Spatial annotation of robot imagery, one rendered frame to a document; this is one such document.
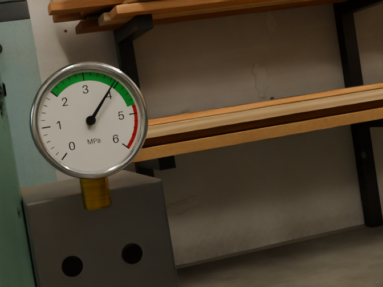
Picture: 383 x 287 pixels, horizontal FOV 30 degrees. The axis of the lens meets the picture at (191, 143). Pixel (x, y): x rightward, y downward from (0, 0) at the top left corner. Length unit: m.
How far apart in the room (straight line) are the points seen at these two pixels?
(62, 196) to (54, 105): 0.06
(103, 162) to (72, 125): 0.03
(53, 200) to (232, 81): 2.67
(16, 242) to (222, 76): 2.63
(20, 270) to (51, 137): 0.10
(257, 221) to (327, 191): 0.36
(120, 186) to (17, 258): 0.08
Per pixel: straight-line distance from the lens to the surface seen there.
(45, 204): 0.41
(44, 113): 0.38
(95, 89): 0.39
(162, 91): 2.96
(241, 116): 2.54
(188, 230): 3.01
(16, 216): 0.45
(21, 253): 0.45
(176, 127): 2.47
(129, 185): 0.42
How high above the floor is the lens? 0.66
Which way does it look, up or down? 3 degrees down
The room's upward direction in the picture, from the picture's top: 9 degrees counter-clockwise
